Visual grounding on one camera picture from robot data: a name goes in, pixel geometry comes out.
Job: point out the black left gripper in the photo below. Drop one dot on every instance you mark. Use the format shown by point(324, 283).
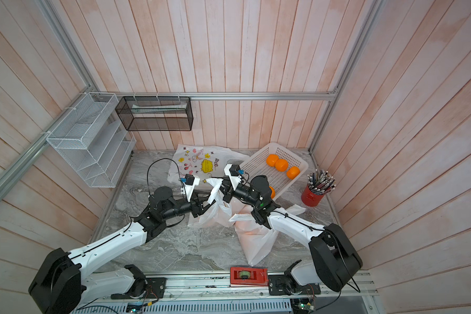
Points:
point(197, 207)

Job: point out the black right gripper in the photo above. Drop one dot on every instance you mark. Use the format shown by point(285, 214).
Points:
point(229, 192)

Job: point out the white printed bag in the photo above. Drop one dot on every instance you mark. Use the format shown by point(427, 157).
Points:
point(219, 212)
point(205, 162)

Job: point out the orange fruit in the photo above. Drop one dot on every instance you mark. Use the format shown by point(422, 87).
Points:
point(272, 160)
point(273, 193)
point(293, 172)
point(282, 165)

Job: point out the white plastic bag front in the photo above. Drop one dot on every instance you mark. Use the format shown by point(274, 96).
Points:
point(256, 240)

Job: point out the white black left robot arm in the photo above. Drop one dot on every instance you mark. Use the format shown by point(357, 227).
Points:
point(66, 279)

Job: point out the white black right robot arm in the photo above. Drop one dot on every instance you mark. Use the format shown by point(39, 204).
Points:
point(334, 260)

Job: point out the white printed bag back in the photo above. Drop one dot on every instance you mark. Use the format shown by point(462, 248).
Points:
point(205, 162)

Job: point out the white plastic perforated basket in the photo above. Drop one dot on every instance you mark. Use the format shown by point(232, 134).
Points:
point(256, 165)

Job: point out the red tape dispenser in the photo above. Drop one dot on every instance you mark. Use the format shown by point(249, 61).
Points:
point(249, 276)

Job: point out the red cup of pens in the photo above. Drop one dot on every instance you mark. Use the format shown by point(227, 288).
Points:
point(319, 184)

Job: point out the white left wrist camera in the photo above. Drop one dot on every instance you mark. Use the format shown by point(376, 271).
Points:
point(189, 183)

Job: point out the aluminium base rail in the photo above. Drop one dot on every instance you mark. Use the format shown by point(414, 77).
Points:
point(213, 292)

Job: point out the black wire mesh basket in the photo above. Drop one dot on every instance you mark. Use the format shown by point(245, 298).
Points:
point(155, 113)

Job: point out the white wire mesh shelf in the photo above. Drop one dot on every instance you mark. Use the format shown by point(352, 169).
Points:
point(95, 146)

